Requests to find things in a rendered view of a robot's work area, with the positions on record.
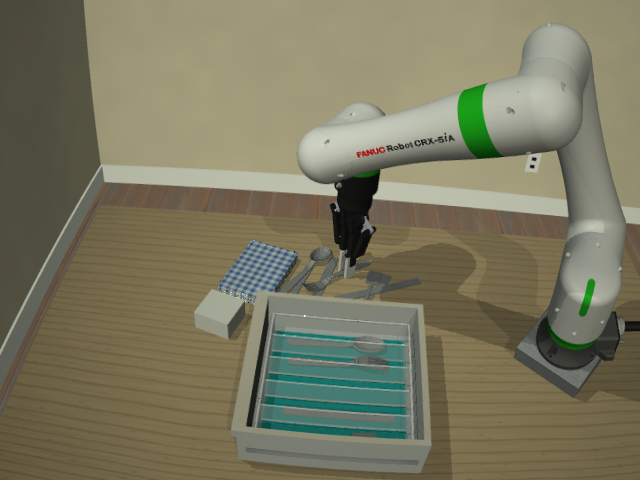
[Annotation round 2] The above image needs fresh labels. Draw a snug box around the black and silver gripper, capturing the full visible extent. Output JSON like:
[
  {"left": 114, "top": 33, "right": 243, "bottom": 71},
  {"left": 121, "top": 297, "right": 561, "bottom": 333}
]
[{"left": 330, "top": 192, "right": 376, "bottom": 279}]

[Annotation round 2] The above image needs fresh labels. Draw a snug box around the blue and white checkered towel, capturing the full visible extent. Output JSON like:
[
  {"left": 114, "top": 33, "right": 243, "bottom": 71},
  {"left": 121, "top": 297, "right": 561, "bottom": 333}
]
[{"left": 218, "top": 240, "right": 298, "bottom": 305}]

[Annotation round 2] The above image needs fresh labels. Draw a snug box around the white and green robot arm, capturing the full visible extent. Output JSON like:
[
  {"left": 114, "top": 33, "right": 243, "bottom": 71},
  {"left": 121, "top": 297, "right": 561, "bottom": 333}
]
[{"left": 297, "top": 23, "right": 640, "bottom": 370}]

